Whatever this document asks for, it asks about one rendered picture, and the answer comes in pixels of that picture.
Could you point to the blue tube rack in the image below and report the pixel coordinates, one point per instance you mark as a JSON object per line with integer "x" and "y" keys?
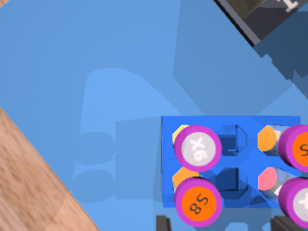
{"x": 241, "y": 161}

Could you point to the blue bench mat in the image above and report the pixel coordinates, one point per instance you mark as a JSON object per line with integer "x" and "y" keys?
{"x": 87, "y": 81}

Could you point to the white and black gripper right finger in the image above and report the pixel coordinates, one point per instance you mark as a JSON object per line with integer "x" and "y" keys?
{"x": 283, "y": 223}

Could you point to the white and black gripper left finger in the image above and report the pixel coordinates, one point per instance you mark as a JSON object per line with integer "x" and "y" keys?
{"x": 163, "y": 223}

